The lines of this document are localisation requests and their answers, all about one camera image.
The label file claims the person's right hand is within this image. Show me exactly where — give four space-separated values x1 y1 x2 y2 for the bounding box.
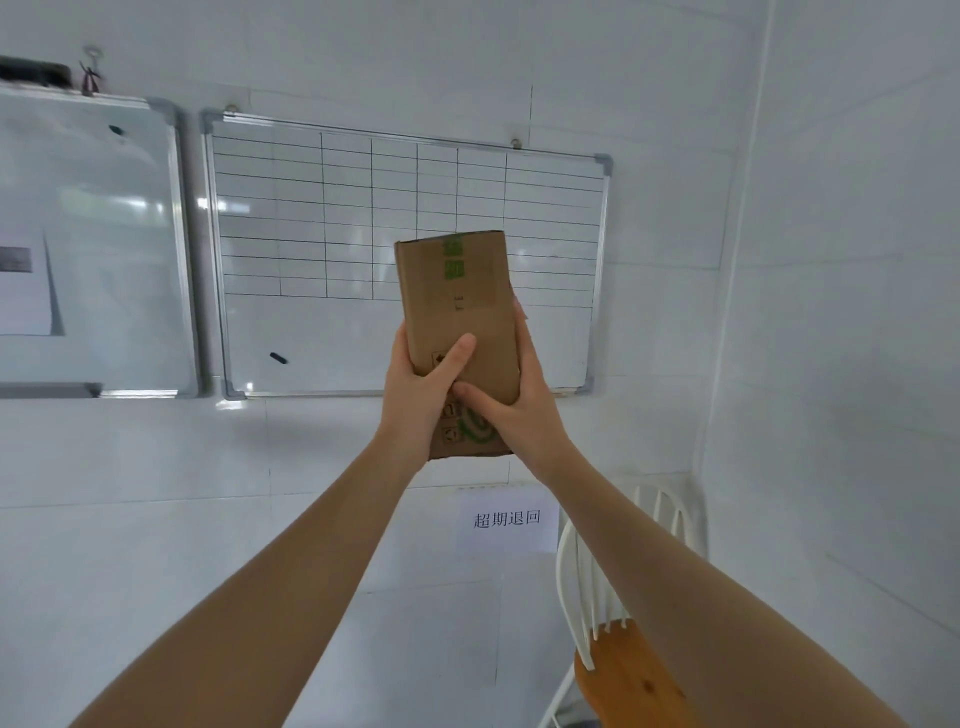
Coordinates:
451 297 575 481

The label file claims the person's left hand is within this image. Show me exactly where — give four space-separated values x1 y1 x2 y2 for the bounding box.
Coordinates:
380 323 477 471

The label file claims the brown cardboard box green print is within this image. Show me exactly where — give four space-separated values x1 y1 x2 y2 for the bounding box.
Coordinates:
394 229 522 461

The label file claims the person's right forearm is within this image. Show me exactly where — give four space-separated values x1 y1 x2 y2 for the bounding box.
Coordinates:
536 446 912 728

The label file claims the person's left forearm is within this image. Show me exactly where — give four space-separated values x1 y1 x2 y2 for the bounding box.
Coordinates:
71 435 435 728

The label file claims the whiteboard with black grid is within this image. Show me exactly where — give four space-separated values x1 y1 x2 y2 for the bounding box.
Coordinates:
200 108 614 401

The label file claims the white chair with wooden seat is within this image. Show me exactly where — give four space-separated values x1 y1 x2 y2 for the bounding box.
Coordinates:
537 480 710 728

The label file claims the white paper sheet on whiteboard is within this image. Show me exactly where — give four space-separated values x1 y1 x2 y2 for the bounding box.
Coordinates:
0 225 66 338

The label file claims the black whiteboard eraser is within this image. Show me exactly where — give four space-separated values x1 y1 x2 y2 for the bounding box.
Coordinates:
0 57 74 89

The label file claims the white paper wall sign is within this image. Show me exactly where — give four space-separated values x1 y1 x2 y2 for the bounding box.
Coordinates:
456 486 561 556

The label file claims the plain whiteboard with aluminium frame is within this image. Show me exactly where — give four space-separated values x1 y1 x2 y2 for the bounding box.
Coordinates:
0 81 201 400

